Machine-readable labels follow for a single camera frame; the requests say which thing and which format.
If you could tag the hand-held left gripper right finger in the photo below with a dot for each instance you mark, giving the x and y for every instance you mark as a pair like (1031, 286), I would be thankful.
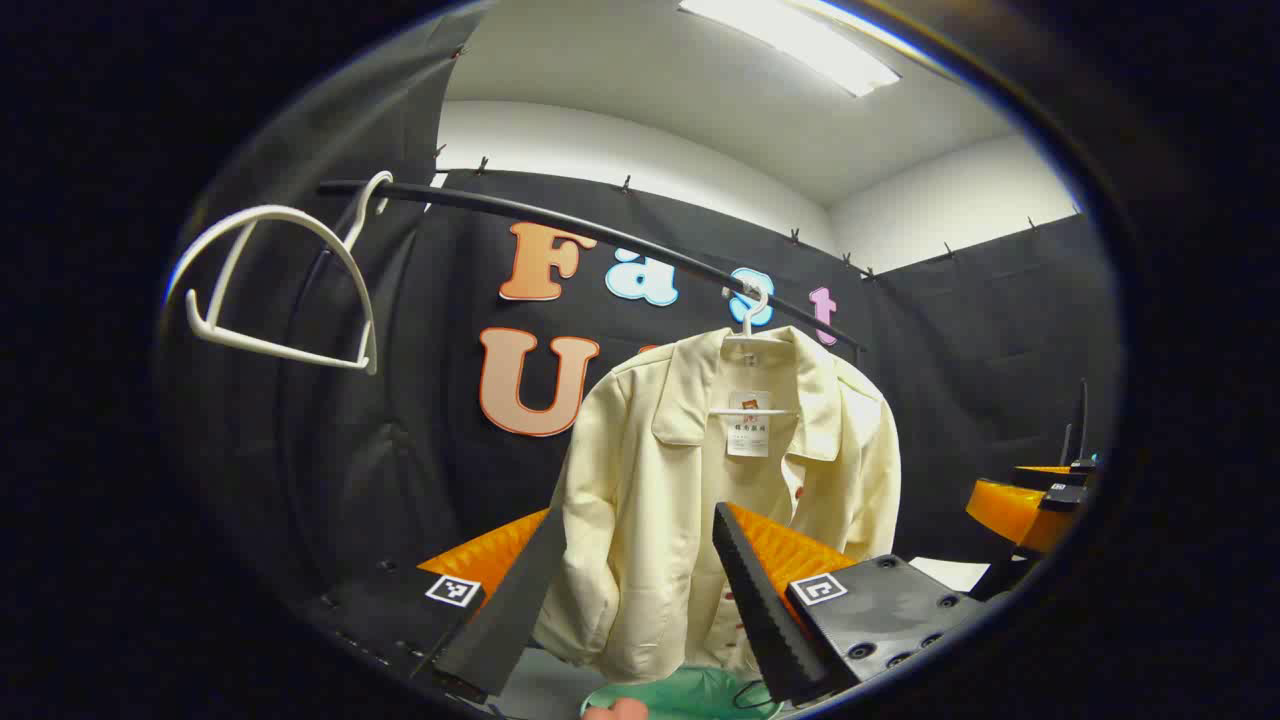
(765, 620)

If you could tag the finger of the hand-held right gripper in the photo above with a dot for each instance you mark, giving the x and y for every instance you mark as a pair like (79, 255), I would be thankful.
(1010, 510)

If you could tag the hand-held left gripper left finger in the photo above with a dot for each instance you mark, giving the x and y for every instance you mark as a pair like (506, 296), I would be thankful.
(510, 610)

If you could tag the green laundry hamper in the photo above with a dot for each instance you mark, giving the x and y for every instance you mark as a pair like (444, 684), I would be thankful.
(690, 695)

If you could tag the cream jacket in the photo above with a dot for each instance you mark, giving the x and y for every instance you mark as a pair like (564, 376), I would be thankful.
(640, 480)

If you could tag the white plastic clothes hanger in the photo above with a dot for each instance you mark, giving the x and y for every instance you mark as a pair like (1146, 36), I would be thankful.
(747, 325)
(270, 209)

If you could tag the white floor sheet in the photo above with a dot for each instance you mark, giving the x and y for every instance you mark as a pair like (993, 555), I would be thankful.
(950, 573)

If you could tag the pink cloth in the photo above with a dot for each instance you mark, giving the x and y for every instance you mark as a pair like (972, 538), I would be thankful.
(615, 711)

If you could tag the white paper garment tag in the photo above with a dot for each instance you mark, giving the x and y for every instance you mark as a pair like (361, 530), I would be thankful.
(748, 440)

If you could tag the black backdrop cloth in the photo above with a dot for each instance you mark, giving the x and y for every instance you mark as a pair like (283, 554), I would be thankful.
(400, 450)

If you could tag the ceiling light panel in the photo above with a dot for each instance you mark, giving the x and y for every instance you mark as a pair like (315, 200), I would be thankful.
(800, 45)

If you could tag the black clothes rail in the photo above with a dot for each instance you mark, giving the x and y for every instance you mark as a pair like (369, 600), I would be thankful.
(500, 208)

